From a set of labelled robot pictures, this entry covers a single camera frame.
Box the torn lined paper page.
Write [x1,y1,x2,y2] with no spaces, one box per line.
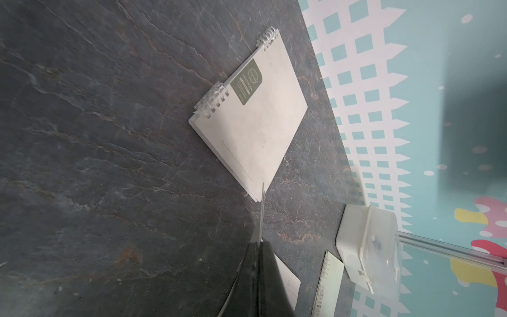
[259,188,301,315]

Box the white plastic storage box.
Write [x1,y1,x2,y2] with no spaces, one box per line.
[335,204,402,301]

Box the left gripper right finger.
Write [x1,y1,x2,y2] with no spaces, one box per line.
[258,241,294,317]

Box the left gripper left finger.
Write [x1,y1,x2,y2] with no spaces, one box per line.
[218,243,259,317]

